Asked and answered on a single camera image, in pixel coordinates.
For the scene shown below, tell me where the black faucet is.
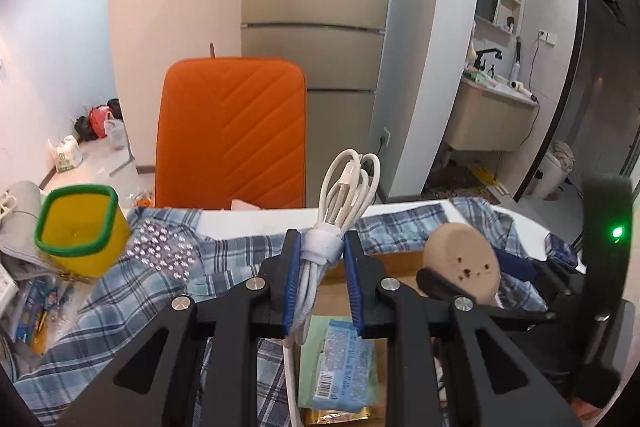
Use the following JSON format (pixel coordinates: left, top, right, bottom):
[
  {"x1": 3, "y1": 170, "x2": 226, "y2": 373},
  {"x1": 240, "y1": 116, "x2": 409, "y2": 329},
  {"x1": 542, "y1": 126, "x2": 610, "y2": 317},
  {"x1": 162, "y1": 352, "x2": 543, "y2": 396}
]
[{"x1": 473, "y1": 48, "x2": 502, "y2": 72}]

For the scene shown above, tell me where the white cable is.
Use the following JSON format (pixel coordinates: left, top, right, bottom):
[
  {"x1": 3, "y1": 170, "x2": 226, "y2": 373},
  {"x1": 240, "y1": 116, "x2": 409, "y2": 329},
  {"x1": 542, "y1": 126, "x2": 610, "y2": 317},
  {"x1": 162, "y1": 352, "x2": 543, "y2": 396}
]
[{"x1": 282, "y1": 148, "x2": 382, "y2": 427}]

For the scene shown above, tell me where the blue plaid cloth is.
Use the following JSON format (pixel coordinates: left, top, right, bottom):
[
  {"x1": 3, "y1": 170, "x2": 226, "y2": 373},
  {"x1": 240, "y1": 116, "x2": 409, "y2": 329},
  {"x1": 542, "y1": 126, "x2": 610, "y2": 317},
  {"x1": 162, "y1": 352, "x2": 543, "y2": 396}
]
[{"x1": 14, "y1": 198, "x2": 551, "y2": 426}]

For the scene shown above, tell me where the person's right hand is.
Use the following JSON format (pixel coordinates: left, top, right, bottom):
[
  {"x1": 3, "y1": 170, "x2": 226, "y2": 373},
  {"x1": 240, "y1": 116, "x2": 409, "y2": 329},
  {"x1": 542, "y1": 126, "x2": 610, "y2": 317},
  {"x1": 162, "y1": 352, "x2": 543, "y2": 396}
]
[{"x1": 570, "y1": 398, "x2": 602, "y2": 421}]

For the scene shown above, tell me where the open cardboard box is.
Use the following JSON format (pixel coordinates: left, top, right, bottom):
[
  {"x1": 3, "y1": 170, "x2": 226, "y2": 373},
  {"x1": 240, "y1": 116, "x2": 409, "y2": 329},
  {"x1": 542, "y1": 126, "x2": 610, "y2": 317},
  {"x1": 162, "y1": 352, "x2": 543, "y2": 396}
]
[{"x1": 312, "y1": 251, "x2": 425, "y2": 426}]

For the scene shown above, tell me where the dark blue box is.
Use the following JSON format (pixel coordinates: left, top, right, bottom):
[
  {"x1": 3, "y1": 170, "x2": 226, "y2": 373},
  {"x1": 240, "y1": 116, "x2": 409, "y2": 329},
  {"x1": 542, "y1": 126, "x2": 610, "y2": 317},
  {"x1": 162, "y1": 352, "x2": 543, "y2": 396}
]
[{"x1": 544, "y1": 233, "x2": 579, "y2": 269}]

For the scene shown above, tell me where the green wallet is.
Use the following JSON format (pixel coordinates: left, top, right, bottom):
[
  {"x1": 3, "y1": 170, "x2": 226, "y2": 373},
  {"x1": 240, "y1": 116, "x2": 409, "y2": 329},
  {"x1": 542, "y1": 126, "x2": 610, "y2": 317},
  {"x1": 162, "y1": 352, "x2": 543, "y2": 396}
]
[{"x1": 298, "y1": 315, "x2": 352, "y2": 409}]

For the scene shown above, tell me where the beige refrigerator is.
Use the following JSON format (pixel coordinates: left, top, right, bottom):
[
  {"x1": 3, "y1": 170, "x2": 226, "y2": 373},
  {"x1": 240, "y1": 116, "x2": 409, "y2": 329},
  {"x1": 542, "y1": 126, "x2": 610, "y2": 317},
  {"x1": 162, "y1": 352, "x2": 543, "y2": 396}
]
[{"x1": 241, "y1": 0, "x2": 388, "y2": 206}]

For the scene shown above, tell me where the blue tissue pack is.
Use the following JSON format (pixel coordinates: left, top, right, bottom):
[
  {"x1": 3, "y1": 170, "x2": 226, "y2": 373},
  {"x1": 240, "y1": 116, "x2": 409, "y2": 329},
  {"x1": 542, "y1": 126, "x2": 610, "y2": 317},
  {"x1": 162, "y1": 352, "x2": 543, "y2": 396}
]
[{"x1": 309, "y1": 317, "x2": 378, "y2": 413}]

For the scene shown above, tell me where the beige bathroom vanity cabinet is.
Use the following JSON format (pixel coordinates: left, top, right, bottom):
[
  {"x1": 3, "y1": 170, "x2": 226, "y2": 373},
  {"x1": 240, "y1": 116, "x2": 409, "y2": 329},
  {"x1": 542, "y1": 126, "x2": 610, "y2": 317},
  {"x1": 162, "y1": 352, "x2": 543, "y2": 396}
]
[{"x1": 442, "y1": 78, "x2": 539, "y2": 152}]

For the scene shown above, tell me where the round beige power bank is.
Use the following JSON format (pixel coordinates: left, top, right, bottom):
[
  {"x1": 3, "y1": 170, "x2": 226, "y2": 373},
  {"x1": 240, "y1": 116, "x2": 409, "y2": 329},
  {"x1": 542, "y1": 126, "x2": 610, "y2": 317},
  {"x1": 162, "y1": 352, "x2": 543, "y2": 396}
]
[{"x1": 423, "y1": 223, "x2": 501, "y2": 306}]

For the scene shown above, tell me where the white power strip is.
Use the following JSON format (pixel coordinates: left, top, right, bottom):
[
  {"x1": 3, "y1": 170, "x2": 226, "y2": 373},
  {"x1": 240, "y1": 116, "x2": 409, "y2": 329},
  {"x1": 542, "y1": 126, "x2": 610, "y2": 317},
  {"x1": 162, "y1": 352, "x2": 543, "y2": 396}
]
[{"x1": 0, "y1": 265, "x2": 18, "y2": 314}]

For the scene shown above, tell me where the white trash bin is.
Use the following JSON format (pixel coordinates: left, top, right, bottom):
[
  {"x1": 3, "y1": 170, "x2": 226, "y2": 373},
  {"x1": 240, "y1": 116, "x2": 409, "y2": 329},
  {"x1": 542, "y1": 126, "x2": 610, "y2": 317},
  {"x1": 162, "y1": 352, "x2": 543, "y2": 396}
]
[{"x1": 532, "y1": 141, "x2": 575, "y2": 199}]

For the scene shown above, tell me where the orange chair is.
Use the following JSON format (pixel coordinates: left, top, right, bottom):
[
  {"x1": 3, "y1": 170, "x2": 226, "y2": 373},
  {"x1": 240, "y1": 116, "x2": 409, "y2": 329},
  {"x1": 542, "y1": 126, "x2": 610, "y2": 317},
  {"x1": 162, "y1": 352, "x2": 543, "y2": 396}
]
[{"x1": 154, "y1": 57, "x2": 307, "y2": 210}]

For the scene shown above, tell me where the gold cigarette pack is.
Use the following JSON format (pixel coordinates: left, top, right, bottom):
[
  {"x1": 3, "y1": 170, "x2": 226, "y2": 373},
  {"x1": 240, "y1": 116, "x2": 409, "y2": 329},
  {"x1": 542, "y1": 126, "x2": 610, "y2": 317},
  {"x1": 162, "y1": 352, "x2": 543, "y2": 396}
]
[{"x1": 304, "y1": 407, "x2": 371, "y2": 426}]

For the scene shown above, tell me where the beige bag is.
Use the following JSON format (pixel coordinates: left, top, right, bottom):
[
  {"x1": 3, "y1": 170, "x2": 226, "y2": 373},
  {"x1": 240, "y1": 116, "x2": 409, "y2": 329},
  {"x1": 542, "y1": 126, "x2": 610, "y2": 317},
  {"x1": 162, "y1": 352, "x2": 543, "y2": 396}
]
[{"x1": 1, "y1": 181, "x2": 60, "y2": 281}]

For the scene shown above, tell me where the red bag on floor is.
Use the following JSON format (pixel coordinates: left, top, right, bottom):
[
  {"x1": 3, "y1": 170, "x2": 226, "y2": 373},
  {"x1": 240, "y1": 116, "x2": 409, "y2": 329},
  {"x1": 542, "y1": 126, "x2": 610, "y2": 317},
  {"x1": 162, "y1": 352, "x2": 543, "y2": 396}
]
[{"x1": 88, "y1": 105, "x2": 113, "y2": 139}]

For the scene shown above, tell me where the white hair dryer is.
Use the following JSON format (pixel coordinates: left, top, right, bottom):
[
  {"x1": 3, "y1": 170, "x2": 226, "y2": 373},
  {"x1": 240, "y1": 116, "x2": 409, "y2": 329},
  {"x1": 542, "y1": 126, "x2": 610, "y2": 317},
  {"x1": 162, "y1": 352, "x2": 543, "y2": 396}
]
[{"x1": 509, "y1": 80, "x2": 538, "y2": 103}]

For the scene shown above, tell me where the yellow green-rimmed container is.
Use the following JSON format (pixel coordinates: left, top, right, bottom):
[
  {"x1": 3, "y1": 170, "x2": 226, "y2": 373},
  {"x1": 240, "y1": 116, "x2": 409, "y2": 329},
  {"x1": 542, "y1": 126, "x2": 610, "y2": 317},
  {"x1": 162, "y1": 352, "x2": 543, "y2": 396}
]
[{"x1": 35, "y1": 184, "x2": 131, "y2": 279}]

